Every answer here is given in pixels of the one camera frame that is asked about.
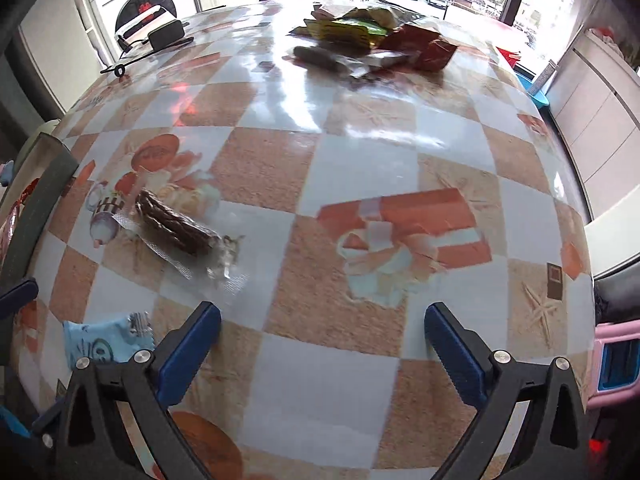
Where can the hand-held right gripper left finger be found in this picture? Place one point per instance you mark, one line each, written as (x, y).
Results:
(186, 355)

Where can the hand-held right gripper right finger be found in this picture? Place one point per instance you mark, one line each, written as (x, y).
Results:
(457, 355)

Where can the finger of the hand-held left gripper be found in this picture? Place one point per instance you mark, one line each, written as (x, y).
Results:
(42, 435)
(19, 294)

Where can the light blue snack packet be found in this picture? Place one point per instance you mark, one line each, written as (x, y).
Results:
(102, 345)

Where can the grey cardboard box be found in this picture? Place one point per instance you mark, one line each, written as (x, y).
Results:
(45, 195)

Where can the brown snack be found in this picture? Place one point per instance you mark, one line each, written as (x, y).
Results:
(172, 227)

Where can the pink plastic chair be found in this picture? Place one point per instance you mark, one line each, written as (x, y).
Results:
(617, 350)

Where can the white cabinet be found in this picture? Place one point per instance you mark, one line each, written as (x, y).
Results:
(600, 120)

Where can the white ribbed board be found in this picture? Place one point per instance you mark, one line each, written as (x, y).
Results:
(545, 76)

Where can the small grey packet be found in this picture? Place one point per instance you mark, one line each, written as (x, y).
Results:
(264, 66)

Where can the black power adapter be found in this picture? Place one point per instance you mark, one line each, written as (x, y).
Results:
(167, 34)

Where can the red plastic basin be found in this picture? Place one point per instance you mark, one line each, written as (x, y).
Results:
(505, 42)

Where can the dark sausage packet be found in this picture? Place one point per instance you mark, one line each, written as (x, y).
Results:
(316, 57)

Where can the pile of snack packets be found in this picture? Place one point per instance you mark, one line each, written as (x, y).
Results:
(380, 30)

